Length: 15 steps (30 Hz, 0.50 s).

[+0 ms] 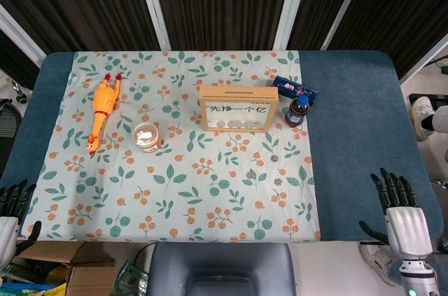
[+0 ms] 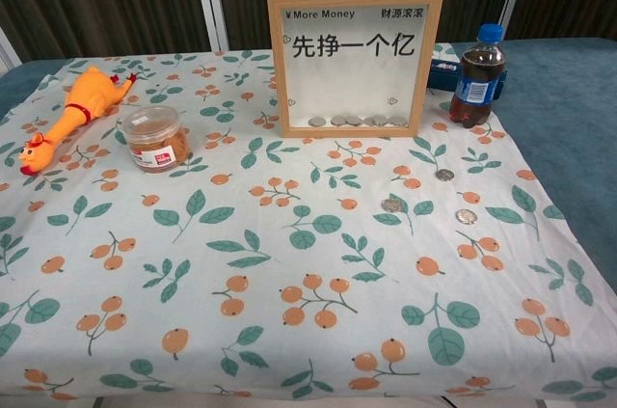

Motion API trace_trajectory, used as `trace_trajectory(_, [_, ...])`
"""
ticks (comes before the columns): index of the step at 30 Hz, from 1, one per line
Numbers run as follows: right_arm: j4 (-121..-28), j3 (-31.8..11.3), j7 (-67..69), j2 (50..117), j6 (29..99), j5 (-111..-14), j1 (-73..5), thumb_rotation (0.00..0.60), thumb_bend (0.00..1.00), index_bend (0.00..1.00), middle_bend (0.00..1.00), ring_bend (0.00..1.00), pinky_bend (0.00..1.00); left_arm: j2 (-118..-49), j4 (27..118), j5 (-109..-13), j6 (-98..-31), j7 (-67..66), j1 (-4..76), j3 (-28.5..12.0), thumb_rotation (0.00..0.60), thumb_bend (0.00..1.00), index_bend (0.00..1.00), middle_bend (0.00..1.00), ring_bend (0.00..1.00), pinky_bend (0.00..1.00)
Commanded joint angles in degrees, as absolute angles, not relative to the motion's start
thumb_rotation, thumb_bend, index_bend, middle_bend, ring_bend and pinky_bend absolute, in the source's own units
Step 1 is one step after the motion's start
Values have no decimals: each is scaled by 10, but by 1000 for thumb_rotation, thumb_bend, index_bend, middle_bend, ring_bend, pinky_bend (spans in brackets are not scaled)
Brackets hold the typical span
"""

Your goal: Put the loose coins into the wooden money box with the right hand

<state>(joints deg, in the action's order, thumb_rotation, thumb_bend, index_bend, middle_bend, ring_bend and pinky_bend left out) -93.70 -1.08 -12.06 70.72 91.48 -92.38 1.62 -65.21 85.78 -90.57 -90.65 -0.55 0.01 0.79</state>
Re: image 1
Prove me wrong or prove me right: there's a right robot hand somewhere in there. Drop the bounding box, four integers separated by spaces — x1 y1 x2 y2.
358 167 435 262

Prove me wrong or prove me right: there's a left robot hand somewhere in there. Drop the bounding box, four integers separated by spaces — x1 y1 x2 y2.
0 179 42 271

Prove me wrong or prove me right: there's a white sneaker under table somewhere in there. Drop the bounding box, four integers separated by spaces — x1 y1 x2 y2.
358 241 400 286

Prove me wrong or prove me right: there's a large cardboard box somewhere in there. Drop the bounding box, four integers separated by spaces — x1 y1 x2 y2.
15 241 116 269

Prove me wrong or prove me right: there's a yellow plastic bag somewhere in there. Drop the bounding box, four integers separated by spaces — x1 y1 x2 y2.
43 264 69 296

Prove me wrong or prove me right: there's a small cardboard box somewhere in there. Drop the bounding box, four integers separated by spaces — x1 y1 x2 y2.
66 266 116 296

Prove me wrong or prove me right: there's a black mesh office chair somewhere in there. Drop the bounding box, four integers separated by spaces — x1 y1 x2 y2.
0 98 24 178

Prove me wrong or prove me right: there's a white sneaker on foot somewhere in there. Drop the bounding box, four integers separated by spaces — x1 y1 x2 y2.
411 96 437 141

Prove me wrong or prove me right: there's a white trouser leg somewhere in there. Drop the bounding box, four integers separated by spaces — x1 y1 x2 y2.
432 105 448 133

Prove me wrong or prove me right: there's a green plastic bag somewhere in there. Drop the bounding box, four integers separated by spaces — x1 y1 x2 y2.
114 260 150 296

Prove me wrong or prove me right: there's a black floor device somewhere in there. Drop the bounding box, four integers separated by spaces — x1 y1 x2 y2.
409 92 448 108

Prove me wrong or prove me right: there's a cola bottle with blue cap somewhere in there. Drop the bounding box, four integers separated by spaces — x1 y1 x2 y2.
283 95 311 127

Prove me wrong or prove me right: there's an orange rubber chicken toy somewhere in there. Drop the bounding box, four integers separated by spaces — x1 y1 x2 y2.
86 72 123 155

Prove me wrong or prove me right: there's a clear plastic cup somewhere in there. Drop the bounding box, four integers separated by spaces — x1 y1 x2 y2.
132 122 165 153

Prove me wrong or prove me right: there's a floral print tablecloth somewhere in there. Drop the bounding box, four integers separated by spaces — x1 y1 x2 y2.
26 50 321 243

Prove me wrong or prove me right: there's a blue tissue pack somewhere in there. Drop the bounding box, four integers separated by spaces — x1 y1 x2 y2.
272 75 319 105

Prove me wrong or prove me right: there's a wooden frame coin bank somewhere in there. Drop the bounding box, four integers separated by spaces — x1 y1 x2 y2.
198 85 280 133

